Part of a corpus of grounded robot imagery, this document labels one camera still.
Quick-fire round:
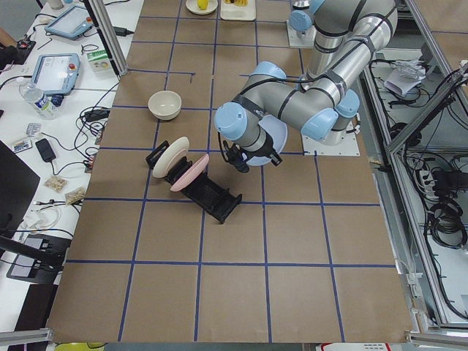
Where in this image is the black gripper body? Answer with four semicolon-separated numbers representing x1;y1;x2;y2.
222;135;275;172

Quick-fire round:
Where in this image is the blue plate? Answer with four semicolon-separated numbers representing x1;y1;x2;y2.
246;115;288;167

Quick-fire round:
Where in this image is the sliced yellow bread loaf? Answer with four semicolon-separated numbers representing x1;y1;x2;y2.
224;0;249;7

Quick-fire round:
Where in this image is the pink plate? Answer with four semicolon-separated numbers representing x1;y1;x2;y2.
170;154;209;192

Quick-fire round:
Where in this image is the cream plate in rack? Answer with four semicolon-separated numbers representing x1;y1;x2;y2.
152;136;190;178

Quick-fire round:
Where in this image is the white round plate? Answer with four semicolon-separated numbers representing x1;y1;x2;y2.
185;0;219;15

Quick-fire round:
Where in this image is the black dish rack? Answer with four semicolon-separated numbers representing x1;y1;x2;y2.
146;147;242;223

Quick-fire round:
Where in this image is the white bowl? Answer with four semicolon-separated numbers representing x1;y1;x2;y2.
148;90;182;121

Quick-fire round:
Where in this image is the white rectangular tray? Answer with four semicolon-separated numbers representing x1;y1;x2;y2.
220;0;256;21

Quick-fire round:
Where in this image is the black power adapter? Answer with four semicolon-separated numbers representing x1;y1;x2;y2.
84;109;110;123

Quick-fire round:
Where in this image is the crumpled white paper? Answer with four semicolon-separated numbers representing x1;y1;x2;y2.
384;59;426;97

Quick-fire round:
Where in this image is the yellow lemon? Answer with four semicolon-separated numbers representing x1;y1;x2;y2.
197;0;209;11

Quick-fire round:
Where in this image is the green white carton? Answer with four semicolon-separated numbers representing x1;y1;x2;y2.
87;50;112;72

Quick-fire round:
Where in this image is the black phone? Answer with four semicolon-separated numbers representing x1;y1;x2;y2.
35;138;56;162

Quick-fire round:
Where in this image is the near teach pendant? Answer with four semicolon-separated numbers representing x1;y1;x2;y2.
31;53;80;96

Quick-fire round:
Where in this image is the teach pendant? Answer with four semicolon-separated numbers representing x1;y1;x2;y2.
45;6;93;40
31;53;80;96

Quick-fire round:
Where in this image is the plastic water bottle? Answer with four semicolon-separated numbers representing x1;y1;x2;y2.
19;81;57;121

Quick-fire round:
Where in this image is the far teach pendant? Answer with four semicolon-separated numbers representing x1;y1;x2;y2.
45;6;93;40

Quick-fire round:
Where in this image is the black monitor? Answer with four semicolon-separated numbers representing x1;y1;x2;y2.
0;142;40;238

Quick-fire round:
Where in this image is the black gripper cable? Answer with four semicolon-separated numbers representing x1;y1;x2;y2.
216;131;242;165

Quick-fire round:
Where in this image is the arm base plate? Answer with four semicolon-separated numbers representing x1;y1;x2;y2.
286;20;316;49
302;112;360;156

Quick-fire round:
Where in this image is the aluminium frame post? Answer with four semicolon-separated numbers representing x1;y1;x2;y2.
83;0;128;77

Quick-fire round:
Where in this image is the black cable bundle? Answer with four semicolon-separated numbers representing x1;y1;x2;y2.
423;153;468;249

